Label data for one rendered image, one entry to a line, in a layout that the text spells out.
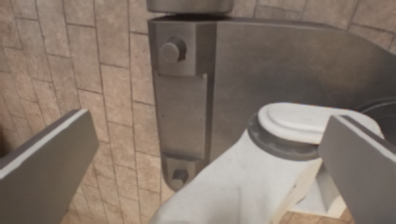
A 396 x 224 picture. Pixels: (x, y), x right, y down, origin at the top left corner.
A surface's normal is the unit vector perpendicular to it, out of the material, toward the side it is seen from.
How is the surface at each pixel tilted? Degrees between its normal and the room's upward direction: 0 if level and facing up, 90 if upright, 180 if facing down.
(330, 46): 0
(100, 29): 0
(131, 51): 0
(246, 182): 90
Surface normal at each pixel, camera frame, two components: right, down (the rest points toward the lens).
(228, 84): -0.22, 0.48
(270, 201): 0.01, -0.87
